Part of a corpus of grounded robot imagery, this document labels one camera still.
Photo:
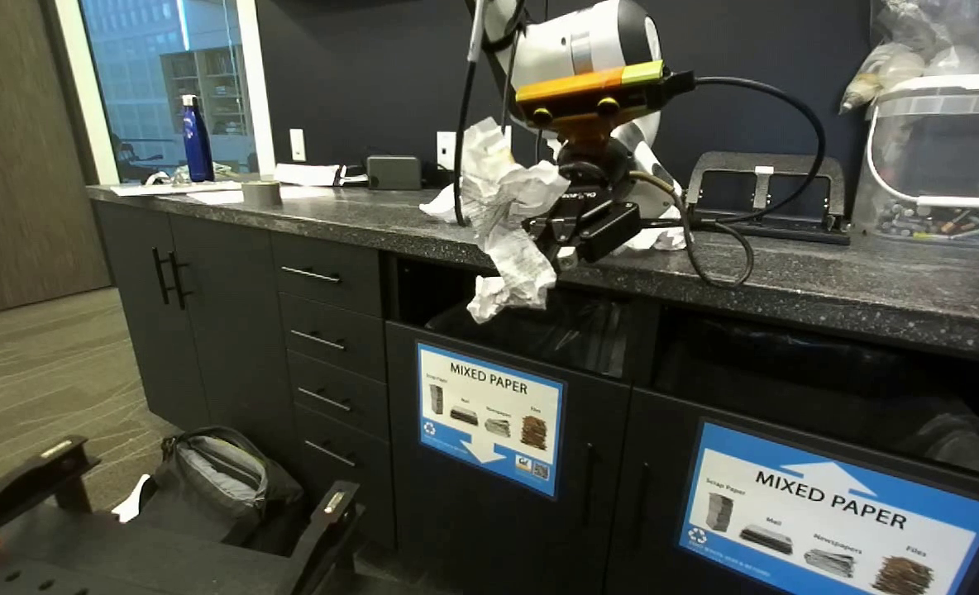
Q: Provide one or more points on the black bin door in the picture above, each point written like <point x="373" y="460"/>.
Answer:
<point x="490" y="540"/>

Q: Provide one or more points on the blue water bottle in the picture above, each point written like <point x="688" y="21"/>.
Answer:
<point x="197" y="137"/>

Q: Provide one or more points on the black bin bag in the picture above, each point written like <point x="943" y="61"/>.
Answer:
<point x="576" y="330"/>
<point x="821" y="383"/>

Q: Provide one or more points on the black box blue label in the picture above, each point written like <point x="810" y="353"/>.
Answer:
<point x="643" y="564"/>

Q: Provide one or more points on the black cabinet drawer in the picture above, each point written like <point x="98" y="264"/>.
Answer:
<point x="344" y="496"/>
<point x="343" y="424"/>
<point x="336" y="358"/>
<point x="330" y="299"/>

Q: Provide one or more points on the blue label down arrow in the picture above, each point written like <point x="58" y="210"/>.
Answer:
<point x="490" y="413"/>

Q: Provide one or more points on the large white paper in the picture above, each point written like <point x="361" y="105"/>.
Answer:
<point x="506" y="186"/>

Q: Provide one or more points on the black grey backpack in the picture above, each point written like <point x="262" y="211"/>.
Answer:
<point x="226" y="483"/>

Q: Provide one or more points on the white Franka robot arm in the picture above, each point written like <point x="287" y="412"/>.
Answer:
<point x="583" y="37"/>

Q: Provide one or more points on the white wall switch plate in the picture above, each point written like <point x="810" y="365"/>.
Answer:
<point x="295" y="142"/>

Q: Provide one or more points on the translucent plastic bag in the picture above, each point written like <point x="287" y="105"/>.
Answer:
<point x="932" y="34"/>

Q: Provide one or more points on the black cabinet door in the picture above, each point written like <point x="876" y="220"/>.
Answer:
<point x="129" y="319"/>
<point x="235" y="353"/>

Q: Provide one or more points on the white framed window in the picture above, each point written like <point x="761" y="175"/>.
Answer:
<point x="169" y="67"/>

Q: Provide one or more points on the white paper on floor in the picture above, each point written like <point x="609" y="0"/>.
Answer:
<point x="129" y="499"/>

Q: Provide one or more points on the black hole punch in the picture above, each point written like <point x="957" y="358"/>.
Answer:
<point x="764" y="227"/>

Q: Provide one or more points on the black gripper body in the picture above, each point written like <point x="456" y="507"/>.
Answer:
<point x="594" y="175"/>

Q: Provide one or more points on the flat white paper sheet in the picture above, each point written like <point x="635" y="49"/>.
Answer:
<point x="216" y="195"/>
<point x="152" y="189"/>

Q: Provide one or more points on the grey tape roll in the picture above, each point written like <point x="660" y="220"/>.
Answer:
<point x="262" y="193"/>

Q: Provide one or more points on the crumpled clear plastic wrap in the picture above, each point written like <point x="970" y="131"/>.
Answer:
<point x="162" y="175"/>

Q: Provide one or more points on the small white wall outlet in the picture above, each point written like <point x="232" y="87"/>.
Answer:
<point x="443" y="151"/>

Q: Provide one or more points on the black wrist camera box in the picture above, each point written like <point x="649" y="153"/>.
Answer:
<point x="609" y="228"/>

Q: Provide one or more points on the clear plastic storage container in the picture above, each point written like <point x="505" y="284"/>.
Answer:
<point x="939" y="153"/>

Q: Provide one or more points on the white power strip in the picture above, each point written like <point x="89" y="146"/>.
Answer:
<point x="312" y="173"/>

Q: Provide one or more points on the blue label up arrow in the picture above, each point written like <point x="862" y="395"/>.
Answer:
<point x="830" y="516"/>

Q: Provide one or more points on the black power adapter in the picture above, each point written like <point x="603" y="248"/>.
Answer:
<point x="393" y="173"/>

